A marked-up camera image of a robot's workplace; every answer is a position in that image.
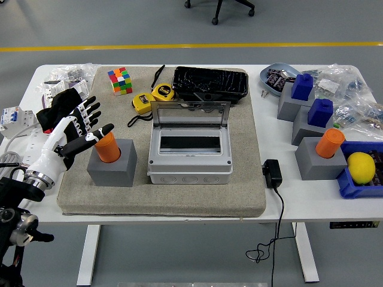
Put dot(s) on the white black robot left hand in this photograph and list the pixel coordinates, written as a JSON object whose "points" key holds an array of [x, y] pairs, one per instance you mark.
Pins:
{"points": [[49, 149]]}

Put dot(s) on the orange cylinder battery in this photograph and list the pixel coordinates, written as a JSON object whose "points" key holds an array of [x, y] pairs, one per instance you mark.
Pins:
{"points": [[109, 149], [329, 143]]}

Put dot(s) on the smoky transparent box lid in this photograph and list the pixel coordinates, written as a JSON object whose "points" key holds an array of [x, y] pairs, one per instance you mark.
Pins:
{"points": [[191, 104]]}

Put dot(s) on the grey electrical junction box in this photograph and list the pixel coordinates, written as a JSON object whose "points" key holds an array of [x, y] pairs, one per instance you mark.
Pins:
{"points": [[191, 170]]}

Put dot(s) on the blue block battery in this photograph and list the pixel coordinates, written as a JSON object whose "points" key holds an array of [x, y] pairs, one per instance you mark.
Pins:
{"points": [[302, 86], [320, 113]]}

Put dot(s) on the white power strip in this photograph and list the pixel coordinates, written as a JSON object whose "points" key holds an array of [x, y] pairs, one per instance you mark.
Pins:
{"points": [[33, 146]]}

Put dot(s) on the black cloth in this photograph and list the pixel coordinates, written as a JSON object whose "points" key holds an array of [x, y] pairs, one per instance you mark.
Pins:
{"points": [[57, 104]]}

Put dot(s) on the white circuit breaker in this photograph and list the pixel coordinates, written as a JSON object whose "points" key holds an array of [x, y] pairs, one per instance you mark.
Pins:
{"points": [[12, 119]]}

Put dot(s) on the white purple paper pack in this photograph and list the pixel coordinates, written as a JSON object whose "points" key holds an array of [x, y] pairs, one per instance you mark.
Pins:
{"points": [[60, 86]]}

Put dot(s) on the grey block with round hole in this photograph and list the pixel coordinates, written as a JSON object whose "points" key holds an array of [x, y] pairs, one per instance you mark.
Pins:
{"points": [[317, 169], [113, 176]]}

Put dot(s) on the clear bag of screws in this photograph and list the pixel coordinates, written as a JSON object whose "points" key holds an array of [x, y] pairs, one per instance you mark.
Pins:
{"points": [[71, 71]]}

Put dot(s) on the large colourful puzzle cube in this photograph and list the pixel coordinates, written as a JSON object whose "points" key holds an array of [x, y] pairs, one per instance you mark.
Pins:
{"points": [[119, 82]]}

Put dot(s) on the yellow tape measure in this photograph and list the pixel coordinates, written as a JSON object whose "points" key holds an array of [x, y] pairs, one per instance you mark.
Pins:
{"points": [[143, 101]]}

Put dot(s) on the white table leg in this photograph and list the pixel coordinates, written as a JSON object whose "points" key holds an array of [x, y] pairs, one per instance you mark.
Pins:
{"points": [[306, 254], [88, 254]]}

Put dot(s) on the yellow tape measure marked 5m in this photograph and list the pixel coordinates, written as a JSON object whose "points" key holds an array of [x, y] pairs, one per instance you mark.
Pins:
{"points": [[163, 93]]}

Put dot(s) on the black plastic tray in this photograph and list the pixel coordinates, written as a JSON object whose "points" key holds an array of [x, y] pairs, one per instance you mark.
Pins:
{"points": [[209, 80]]}

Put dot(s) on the grey-brown table mat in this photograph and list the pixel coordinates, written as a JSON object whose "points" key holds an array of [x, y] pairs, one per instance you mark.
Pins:
{"points": [[239, 194]]}

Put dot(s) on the black office chair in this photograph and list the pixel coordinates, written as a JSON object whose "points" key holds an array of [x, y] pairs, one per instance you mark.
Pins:
{"points": [[218, 9]]}

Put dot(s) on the small metal screws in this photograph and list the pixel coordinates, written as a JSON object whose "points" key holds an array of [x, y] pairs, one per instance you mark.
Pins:
{"points": [[264, 93]]}

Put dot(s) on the black power adapter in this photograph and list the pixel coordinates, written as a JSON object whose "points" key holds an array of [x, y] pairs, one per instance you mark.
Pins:
{"points": [[272, 173]]}

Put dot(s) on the dark printed snack packet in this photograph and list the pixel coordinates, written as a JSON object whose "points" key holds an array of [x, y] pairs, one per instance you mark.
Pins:
{"points": [[273, 71], [276, 82]]}

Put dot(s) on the grey block holder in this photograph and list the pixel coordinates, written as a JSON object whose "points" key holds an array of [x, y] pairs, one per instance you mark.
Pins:
{"points": [[287, 109], [302, 131]]}

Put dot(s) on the grey-blue bowl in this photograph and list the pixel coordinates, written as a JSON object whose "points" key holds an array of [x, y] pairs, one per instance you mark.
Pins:
{"points": [[282, 66]]}

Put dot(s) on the green terminal connector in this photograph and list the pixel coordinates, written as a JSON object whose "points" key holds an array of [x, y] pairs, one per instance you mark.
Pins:
{"points": [[337, 125]]}

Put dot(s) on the clear bag of parts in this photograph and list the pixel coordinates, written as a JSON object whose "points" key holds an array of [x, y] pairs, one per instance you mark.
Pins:
{"points": [[335, 80], [362, 116]]}

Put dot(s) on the blue plastic bin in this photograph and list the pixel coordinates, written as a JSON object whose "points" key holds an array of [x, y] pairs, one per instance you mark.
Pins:
{"points": [[347, 188]]}

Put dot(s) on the yellow lemon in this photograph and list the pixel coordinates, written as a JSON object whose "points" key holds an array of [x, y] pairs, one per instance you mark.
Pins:
{"points": [[360, 167]]}

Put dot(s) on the black table control panel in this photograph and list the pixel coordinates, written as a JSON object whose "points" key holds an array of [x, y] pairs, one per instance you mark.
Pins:
{"points": [[353, 225]]}

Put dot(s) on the dark packets in bin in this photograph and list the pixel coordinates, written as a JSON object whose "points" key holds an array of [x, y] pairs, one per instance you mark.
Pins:
{"points": [[378, 167]]}

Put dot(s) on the black plastic bracket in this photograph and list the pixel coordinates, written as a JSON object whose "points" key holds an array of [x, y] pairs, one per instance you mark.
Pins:
{"points": [[206, 96]]}

